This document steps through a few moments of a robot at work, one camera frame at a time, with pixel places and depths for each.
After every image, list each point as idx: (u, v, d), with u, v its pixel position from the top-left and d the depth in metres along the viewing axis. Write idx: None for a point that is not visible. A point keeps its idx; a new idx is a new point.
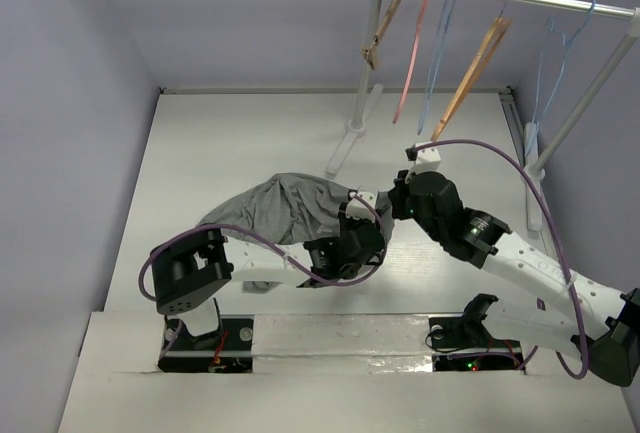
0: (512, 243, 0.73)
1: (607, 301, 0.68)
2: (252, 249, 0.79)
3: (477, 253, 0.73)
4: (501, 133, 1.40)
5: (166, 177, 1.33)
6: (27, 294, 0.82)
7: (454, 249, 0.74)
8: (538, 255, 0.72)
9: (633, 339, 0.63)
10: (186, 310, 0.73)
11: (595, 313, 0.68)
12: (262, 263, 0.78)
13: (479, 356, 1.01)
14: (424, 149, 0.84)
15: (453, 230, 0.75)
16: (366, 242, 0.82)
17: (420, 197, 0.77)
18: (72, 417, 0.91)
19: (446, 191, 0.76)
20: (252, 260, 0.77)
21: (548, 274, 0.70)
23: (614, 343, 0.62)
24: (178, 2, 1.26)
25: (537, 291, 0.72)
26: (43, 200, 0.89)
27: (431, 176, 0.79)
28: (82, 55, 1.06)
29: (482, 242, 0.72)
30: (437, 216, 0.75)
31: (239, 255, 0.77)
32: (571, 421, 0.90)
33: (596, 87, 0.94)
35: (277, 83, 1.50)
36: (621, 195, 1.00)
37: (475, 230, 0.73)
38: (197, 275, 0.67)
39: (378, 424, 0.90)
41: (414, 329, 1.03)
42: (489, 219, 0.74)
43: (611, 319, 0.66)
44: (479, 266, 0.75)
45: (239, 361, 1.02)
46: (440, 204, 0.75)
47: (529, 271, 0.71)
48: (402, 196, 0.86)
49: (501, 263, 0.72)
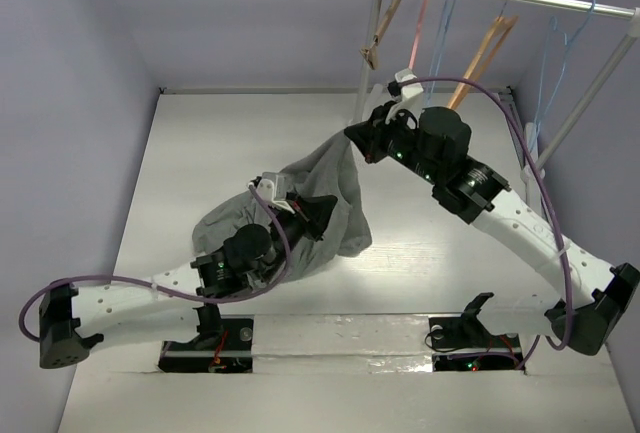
0: (510, 203, 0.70)
1: (596, 273, 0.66)
2: (107, 294, 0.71)
3: (471, 207, 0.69)
4: (501, 132, 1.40)
5: (166, 177, 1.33)
6: (27, 293, 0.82)
7: (446, 200, 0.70)
8: (533, 218, 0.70)
9: (615, 311, 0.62)
10: (79, 361, 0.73)
11: (583, 283, 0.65)
12: (121, 306, 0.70)
13: (479, 356, 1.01)
14: (408, 84, 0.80)
15: (451, 178, 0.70)
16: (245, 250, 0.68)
17: (430, 136, 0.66)
18: (72, 416, 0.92)
19: (459, 135, 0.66)
20: (106, 308, 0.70)
21: (542, 237, 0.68)
23: (596, 313, 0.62)
24: (178, 2, 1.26)
25: (527, 254, 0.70)
26: (41, 199, 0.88)
27: (443, 113, 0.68)
28: (80, 54, 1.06)
29: (479, 196, 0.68)
30: (440, 161, 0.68)
31: (91, 305, 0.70)
32: (571, 422, 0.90)
33: (595, 87, 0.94)
35: (277, 83, 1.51)
36: (620, 194, 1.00)
37: (472, 182, 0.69)
38: (45, 339, 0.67)
39: (377, 424, 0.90)
41: (414, 329, 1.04)
42: (488, 173, 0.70)
43: (598, 291, 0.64)
44: (468, 220, 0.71)
45: (239, 361, 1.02)
46: (450, 150, 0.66)
47: (523, 233, 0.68)
48: (383, 139, 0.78)
49: (494, 220, 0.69)
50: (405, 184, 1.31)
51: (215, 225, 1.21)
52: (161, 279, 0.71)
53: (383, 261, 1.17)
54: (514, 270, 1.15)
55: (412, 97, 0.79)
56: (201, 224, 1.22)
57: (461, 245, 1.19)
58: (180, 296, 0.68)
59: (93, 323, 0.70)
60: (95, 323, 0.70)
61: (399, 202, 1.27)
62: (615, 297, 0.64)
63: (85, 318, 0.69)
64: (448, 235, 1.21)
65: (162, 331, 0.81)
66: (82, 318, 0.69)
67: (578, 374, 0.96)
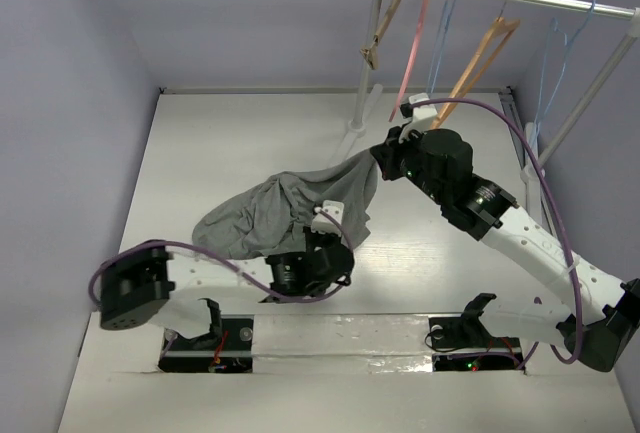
0: (518, 220, 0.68)
1: (606, 289, 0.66)
2: (200, 266, 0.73)
3: (479, 224, 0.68)
4: (501, 133, 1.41)
5: (166, 177, 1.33)
6: (26, 293, 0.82)
7: (455, 218, 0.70)
8: (541, 234, 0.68)
9: (627, 328, 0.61)
10: (132, 325, 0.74)
11: (594, 299, 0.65)
12: (211, 280, 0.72)
13: (479, 356, 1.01)
14: (419, 106, 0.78)
15: (458, 197, 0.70)
16: (339, 259, 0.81)
17: (433, 156, 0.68)
18: (72, 417, 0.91)
19: (461, 154, 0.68)
20: (198, 278, 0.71)
21: (552, 254, 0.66)
23: (607, 330, 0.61)
24: (178, 1, 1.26)
25: (536, 271, 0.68)
26: (42, 199, 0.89)
27: (447, 135, 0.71)
28: (81, 57, 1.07)
29: (487, 213, 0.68)
30: (445, 180, 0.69)
31: (184, 273, 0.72)
32: (571, 422, 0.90)
33: (595, 88, 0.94)
35: (276, 83, 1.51)
36: (619, 195, 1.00)
37: (480, 199, 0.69)
38: (140, 294, 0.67)
39: (377, 424, 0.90)
41: (414, 329, 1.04)
42: (496, 190, 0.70)
43: (608, 307, 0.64)
44: (477, 237, 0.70)
45: (239, 361, 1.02)
46: (453, 168, 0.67)
47: (532, 250, 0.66)
48: (396, 158, 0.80)
49: (502, 237, 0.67)
50: (405, 184, 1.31)
51: (215, 225, 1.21)
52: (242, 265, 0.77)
53: (384, 261, 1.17)
54: (515, 270, 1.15)
55: (425, 120, 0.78)
56: (201, 224, 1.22)
57: (461, 245, 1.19)
58: (259, 285, 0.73)
59: (181, 292, 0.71)
60: (182, 291, 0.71)
61: (398, 202, 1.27)
62: (628, 313, 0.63)
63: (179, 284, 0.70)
64: (448, 235, 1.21)
65: (183, 322, 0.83)
66: (175, 282, 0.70)
67: (578, 374, 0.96)
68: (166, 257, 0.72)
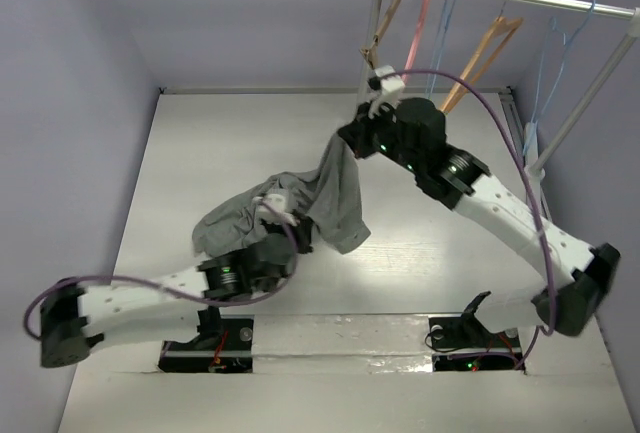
0: (489, 187, 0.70)
1: (573, 253, 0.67)
2: (116, 294, 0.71)
3: (452, 193, 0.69)
4: (502, 133, 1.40)
5: (166, 177, 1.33)
6: (26, 293, 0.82)
7: (428, 187, 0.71)
8: (513, 201, 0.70)
9: (594, 289, 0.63)
10: (79, 356, 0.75)
11: (562, 263, 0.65)
12: (131, 306, 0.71)
13: (479, 356, 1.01)
14: (387, 78, 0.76)
15: (431, 166, 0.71)
16: (271, 250, 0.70)
17: (406, 124, 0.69)
18: (71, 417, 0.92)
19: (434, 122, 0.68)
20: (117, 306, 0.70)
21: (521, 219, 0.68)
23: (576, 291, 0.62)
24: (178, 1, 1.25)
25: (508, 238, 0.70)
26: (42, 200, 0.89)
27: (420, 102, 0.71)
28: (81, 56, 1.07)
29: (460, 182, 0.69)
30: (418, 148, 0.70)
31: (98, 305, 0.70)
32: (571, 423, 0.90)
33: (595, 88, 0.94)
35: (275, 83, 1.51)
36: (619, 195, 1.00)
37: (453, 169, 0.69)
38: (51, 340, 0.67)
39: (377, 424, 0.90)
41: (414, 329, 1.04)
42: (469, 159, 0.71)
43: (577, 270, 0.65)
44: (450, 206, 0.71)
45: (239, 361, 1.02)
46: (426, 136, 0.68)
47: (504, 215, 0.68)
48: (368, 133, 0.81)
49: (475, 205, 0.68)
50: (405, 183, 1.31)
51: (215, 225, 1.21)
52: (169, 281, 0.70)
53: (383, 260, 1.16)
54: (516, 270, 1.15)
55: (394, 91, 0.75)
56: (201, 224, 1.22)
57: (461, 245, 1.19)
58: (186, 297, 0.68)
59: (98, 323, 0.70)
60: (98, 323, 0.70)
61: (398, 202, 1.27)
62: (595, 275, 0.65)
63: (95, 317, 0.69)
64: (448, 234, 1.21)
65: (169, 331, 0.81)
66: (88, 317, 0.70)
67: (578, 374, 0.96)
68: (76, 295, 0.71)
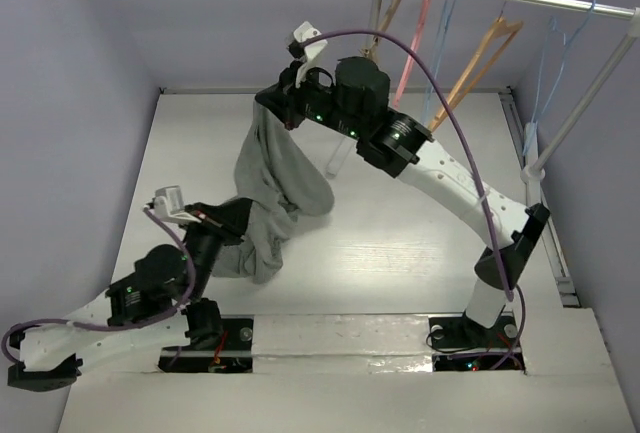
0: (432, 155, 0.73)
1: (512, 216, 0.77)
2: (46, 335, 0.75)
3: (396, 161, 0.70)
4: (502, 133, 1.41)
5: (166, 177, 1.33)
6: (26, 293, 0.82)
7: (370, 155, 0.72)
8: (456, 168, 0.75)
9: (529, 249, 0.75)
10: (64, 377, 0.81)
11: (504, 227, 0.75)
12: (56, 344, 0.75)
13: (479, 356, 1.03)
14: (311, 44, 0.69)
15: (374, 133, 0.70)
16: (155, 272, 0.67)
17: (348, 88, 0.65)
18: (71, 416, 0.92)
19: (378, 85, 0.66)
20: (44, 348, 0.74)
21: (464, 186, 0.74)
23: (517, 252, 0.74)
24: (178, 1, 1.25)
25: (451, 203, 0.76)
26: (42, 200, 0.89)
27: (360, 65, 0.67)
28: (81, 56, 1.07)
29: (405, 149, 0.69)
30: (360, 115, 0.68)
31: (32, 348, 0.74)
32: (572, 423, 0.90)
33: (596, 87, 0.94)
35: (275, 83, 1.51)
36: (619, 195, 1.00)
37: (395, 135, 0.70)
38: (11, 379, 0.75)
39: (377, 424, 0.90)
41: (414, 328, 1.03)
42: (410, 124, 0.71)
43: (516, 232, 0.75)
44: (395, 174, 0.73)
45: (239, 361, 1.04)
46: (369, 103, 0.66)
47: (448, 183, 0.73)
48: (298, 104, 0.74)
49: (419, 171, 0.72)
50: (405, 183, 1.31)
51: None
52: (82, 314, 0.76)
53: (383, 260, 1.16)
54: None
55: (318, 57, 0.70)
56: None
57: (461, 245, 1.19)
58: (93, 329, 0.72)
59: (43, 363, 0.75)
60: (37, 364, 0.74)
61: (398, 201, 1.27)
62: (529, 234, 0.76)
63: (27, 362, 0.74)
64: (448, 234, 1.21)
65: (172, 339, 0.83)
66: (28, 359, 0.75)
67: (578, 374, 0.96)
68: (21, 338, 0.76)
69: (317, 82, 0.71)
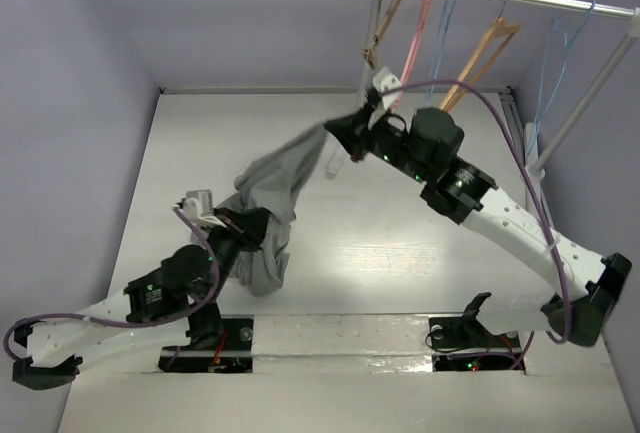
0: (497, 200, 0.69)
1: (588, 265, 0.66)
2: (56, 330, 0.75)
3: (460, 207, 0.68)
4: (502, 133, 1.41)
5: (166, 177, 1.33)
6: (26, 293, 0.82)
7: (435, 201, 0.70)
8: (523, 214, 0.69)
9: (608, 303, 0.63)
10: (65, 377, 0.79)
11: (577, 278, 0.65)
12: (66, 339, 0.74)
13: (479, 356, 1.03)
14: (386, 94, 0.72)
15: (440, 179, 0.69)
16: (183, 272, 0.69)
17: (423, 140, 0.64)
18: (72, 417, 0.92)
19: (452, 138, 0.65)
20: (54, 343, 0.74)
21: (532, 234, 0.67)
23: (592, 307, 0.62)
24: (177, 1, 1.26)
25: (518, 251, 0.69)
26: (42, 200, 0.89)
27: (437, 114, 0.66)
28: (81, 56, 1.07)
29: (467, 197, 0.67)
30: (431, 164, 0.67)
31: (42, 343, 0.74)
32: (572, 422, 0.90)
33: (596, 87, 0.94)
35: (275, 83, 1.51)
36: (619, 195, 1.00)
37: (459, 183, 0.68)
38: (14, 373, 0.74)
39: (377, 424, 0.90)
41: (414, 329, 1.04)
42: (474, 172, 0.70)
43: (591, 283, 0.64)
44: (458, 221, 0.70)
45: (239, 361, 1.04)
46: (442, 153, 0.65)
47: (514, 230, 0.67)
48: (366, 143, 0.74)
49: (484, 219, 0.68)
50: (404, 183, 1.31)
51: None
52: (97, 310, 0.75)
53: (383, 260, 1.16)
54: (515, 270, 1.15)
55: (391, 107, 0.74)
56: None
57: (461, 245, 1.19)
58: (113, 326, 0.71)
59: (50, 358, 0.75)
60: (45, 360, 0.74)
61: (398, 201, 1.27)
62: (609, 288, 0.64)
63: (36, 357, 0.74)
64: (448, 234, 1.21)
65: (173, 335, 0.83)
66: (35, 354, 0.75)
67: (578, 374, 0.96)
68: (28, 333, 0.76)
69: (389, 125, 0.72)
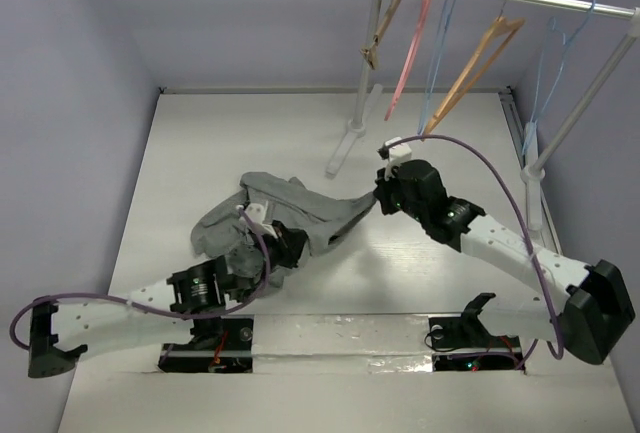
0: (485, 224, 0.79)
1: (568, 271, 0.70)
2: (86, 311, 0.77)
3: (454, 237, 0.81)
4: (502, 133, 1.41)
5: (166, 177, 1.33)
6: (26, 294, 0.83)
7: (436, 234, 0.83)
8: (508, 233, 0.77)
9: (591, 303, 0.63)
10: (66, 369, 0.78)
11: (557, 282, 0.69)
12: (98, 321, 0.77)
13: (479, 356, 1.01)
14: (394, 146, 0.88)
15: (435, 214, 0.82)
16: None
17: (407, 181, 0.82)
18: (72, 416, 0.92)
19: (429, 177, 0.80)
20: (86, 323, 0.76)
21: (515, 248, 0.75)
23: (572, 305, 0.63)
24: (177, 1, 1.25)
25: (510, 268, 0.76)
26: (42, 201, 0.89)
27: (419, 162, 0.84)
28: (80, 57, 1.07)
29: (457, 224, 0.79)
30: (421, 200, 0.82)
31: (70, 322, 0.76)
32: (572, 422, 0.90)
33: (594, 89, 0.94)
35: (275, 83, 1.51)
36: (619, 195, 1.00)
37: (451, 214, 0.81)
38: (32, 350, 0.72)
39: (377, 423, 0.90)
41: (414, 329, 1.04)
42: (466, 205, 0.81)
43: (571, 286, 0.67)
44: (458, 248, 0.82)
45: (239, 361, 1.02)
46: (423, 189, 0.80)
47: (499, 247, 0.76)
48: (386, 191, 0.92)
49: (473, 242, 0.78)
50: None
51: (215, 226, 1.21)
52: (138, 296, 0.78)
53: (383, 260, 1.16)
54: None
55: (404, 156, 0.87)
56: (200, 226, 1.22)
57: None
58: (154, 311, 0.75)
59: (74, 339, 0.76)
60: (70, 339, 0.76)
61: None
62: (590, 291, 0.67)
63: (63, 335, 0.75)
64: None
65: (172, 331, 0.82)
66: (59, 333, 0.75)
67: (577, 374, 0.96)
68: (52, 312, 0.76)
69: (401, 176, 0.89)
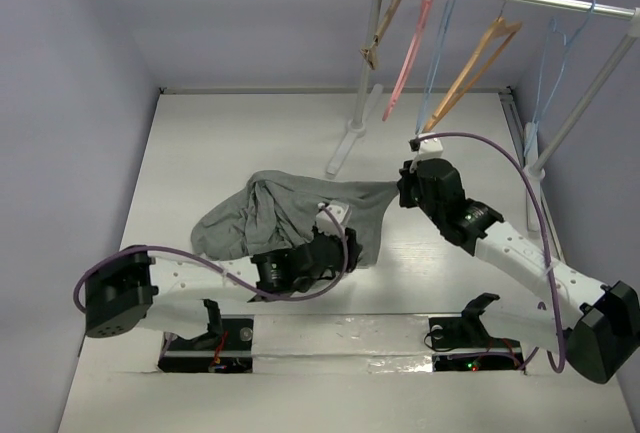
0: (502, 232, 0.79)
1: (584, 288, 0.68)
2: (183, 269, 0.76)
3: (469, 238, 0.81)
4: (502, 133, 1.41)
5: (165, 177, 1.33)
6: (27, 294, 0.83)
7: (450, 234, 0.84)
8: (525, 243, 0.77)
9: (605, 324, 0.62)
10: (117, 332, 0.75)
11: (571, 299, 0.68)
12: (195, 283, 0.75)
13: (479, 356, 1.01)
14: (425, 141, 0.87)
15: (450, 215, 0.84)
16: (326, 256, 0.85)
17: (426, 180, 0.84)
18: (71, 416, 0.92)
19: (448, 177, 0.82)
20: (183, 283, 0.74)
21: (531, 259, 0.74)
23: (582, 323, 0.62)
24: (177, 1, 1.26)
25: (523, 278, 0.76)
26: (41, 201, 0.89)
27: (439, 162, 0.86)
28: (81, 57, 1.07)
29: (474, 228, 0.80)
30: (438, 200, 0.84)
31: (170, 277, 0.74)
32: (572, 422, 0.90)
33: (595, 87, 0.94)
35: (275, 83, 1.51)
36: (619, 195, 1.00)
37: (468, 217, 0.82)
38: (124, 299, 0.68)
39: (377, 423, 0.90)
41: (414, 329, 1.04)
42: (484, 209, 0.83)
43: (585, 304, 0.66)
44: (472, 251, 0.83)
45: (239, 361, 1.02)
46: (443, 188, 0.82)
47: (514, 256, 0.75)
48: (407, 183, 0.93)
49: (489, 247, 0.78)
50: None
51: (214, 226, 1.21)
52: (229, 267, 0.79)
53: (384, 260, 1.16)
54: None
55: (433, 152, 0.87)
56: (199, 226, 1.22)
57: None
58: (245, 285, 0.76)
59: (165, 295, 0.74)
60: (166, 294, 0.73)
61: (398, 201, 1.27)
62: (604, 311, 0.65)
63: (163, 288, 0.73)
64: None
65: (179, 323, 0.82)
66: (158, 287, 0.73)
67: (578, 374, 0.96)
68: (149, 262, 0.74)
69: None
